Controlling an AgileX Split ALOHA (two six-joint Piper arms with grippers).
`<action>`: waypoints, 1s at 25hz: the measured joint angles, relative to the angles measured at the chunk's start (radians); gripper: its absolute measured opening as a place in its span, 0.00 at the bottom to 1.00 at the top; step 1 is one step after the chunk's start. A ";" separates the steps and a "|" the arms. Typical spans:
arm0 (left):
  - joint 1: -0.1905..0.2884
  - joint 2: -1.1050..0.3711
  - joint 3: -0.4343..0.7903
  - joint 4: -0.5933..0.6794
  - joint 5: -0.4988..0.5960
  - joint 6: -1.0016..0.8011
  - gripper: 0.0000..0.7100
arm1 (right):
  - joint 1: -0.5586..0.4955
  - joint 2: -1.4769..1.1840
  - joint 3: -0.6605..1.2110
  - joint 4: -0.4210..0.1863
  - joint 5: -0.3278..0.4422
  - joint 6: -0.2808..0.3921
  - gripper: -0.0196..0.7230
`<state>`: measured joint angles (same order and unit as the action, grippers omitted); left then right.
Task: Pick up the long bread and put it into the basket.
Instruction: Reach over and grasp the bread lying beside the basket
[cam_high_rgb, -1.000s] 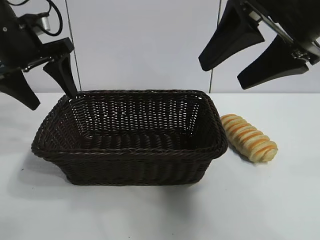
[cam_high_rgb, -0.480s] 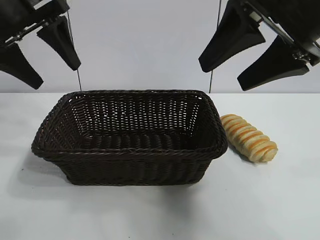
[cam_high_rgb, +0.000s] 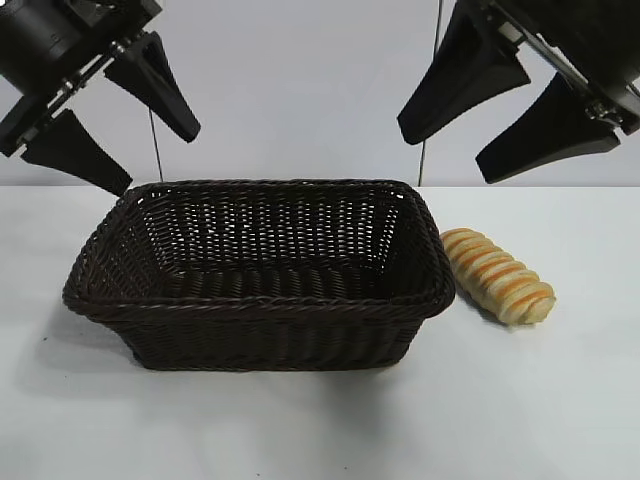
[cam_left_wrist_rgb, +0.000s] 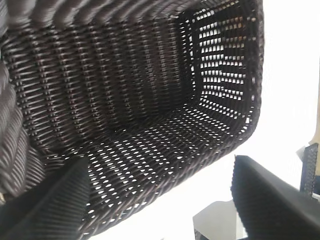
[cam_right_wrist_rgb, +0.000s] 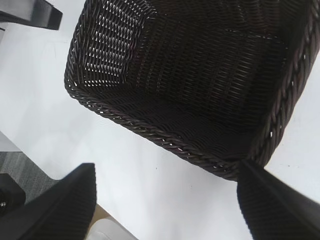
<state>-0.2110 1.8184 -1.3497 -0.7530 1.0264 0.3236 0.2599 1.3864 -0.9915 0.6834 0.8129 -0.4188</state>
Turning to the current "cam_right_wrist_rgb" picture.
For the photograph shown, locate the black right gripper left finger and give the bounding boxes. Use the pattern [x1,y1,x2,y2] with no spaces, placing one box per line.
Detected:
[0,162,98,240]

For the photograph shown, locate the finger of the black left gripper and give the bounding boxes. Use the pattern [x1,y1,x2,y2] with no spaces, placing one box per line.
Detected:
[0,0,63,32]

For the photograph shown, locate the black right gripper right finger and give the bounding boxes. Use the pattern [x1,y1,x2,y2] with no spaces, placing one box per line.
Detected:
[236,159,320,240]

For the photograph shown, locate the dark brown wicker basket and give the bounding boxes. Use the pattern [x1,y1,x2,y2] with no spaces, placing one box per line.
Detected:
[63,0,320,182]

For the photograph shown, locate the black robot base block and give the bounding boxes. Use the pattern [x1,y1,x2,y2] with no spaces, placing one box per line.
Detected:
[0,173,26,216]

